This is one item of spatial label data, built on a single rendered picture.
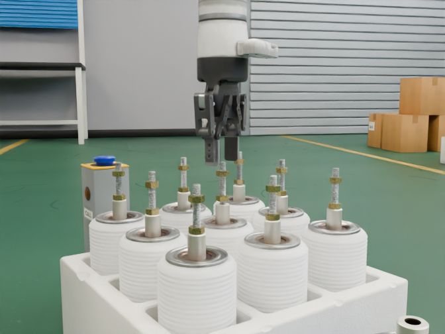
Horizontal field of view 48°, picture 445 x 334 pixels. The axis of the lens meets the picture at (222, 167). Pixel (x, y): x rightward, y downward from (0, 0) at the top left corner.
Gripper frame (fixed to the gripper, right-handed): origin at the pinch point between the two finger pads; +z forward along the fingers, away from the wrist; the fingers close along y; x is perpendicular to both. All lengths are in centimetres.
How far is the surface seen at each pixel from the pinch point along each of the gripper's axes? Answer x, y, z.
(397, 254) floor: 19, -77, 36
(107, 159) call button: -27.1, -7.3, 3.0
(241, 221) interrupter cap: 2.7, -1.1, 10.3
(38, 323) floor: -41, -1, 36
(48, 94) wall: -362, -339, -12
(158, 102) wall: -269, -409, -3
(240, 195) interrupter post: -3.5, -15.2, 9.3
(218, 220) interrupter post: -0.1, 1.1, 9.9
